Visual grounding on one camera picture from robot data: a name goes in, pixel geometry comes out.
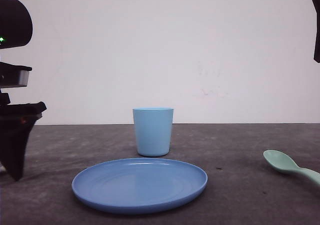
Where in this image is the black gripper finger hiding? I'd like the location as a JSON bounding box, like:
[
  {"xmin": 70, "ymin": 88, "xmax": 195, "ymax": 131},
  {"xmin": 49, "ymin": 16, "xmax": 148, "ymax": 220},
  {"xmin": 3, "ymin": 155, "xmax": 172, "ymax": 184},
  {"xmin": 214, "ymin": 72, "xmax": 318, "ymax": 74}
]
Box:
[
  {"xmin": 0, "ymin": 115, "xmax": 38, "ymax": 181},
  {"xmin": 312, "ymin": 0, "xmax": 320, "ymax": 63}
]

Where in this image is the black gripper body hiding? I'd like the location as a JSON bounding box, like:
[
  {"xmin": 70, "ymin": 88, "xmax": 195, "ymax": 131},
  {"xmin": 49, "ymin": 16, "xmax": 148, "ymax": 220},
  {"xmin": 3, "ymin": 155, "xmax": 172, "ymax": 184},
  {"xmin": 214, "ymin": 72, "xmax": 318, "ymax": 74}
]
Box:
[{"xmin": 0, "ymin": 93, "xmax": 47, "ymax": 117}]

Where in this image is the light blue plastic cup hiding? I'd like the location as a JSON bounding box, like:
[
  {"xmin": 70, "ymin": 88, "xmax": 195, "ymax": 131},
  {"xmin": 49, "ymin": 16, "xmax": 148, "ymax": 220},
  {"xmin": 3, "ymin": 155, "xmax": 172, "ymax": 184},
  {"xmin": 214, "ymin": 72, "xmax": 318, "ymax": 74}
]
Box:
[{"xmin": 132, "ymin": 107, "xmax": 174, "ymax": 157}]

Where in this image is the mint green plastic spoon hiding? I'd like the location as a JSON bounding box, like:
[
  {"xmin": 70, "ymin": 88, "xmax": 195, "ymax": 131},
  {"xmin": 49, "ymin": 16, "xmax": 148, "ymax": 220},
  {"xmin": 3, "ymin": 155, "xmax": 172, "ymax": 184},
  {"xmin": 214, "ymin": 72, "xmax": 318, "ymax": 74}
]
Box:
[{"xmin": 263, "ymin": 149, "xmax": 320, "ymax": 186}]

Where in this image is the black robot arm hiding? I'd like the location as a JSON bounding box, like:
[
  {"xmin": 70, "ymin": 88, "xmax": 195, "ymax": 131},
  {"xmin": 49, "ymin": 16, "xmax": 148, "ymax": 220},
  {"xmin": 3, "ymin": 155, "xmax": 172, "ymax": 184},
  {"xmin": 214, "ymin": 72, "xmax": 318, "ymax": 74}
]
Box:
[{"xmin": 0, "ymin": 0, "xmax": 47, "ymax": 181}]

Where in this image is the blue plastic plate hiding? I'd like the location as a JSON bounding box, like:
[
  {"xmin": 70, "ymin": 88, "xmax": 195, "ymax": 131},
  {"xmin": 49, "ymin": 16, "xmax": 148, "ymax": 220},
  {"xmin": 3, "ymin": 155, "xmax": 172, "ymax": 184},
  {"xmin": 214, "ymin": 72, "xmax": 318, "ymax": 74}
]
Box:
[{"xmin": 71, "ymin": 157, "xmax": 208, "ymax": 215}]

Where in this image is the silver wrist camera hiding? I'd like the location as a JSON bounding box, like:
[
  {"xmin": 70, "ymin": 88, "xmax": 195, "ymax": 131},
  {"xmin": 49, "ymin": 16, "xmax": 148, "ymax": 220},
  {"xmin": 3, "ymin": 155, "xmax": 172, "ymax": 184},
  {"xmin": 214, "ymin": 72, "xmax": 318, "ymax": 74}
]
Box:
[{"xmin": 0, "ymin": 62, "xmax": 32, "ymax": 88}]

